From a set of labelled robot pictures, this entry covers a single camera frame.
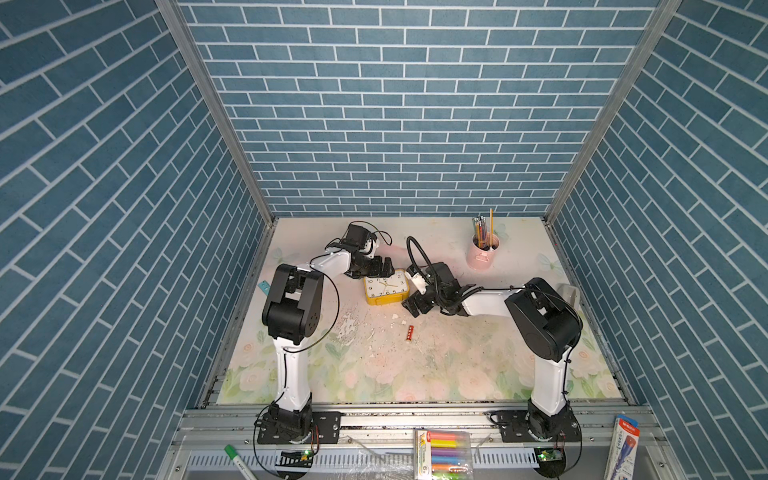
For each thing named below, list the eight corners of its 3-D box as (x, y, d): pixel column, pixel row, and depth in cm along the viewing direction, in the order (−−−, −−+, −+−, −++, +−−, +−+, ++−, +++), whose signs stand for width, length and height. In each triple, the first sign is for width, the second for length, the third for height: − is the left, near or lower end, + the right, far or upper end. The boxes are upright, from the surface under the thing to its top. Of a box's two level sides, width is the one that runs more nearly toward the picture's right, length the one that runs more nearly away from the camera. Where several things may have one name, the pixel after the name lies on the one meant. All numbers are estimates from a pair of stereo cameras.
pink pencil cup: (469, 273, 107) (476, 251, 97) (465, 254, 113) (472, 232, 103) (493, 273, 107) (502, 252, 97) (488, 255, 113) (497, 232, 103)
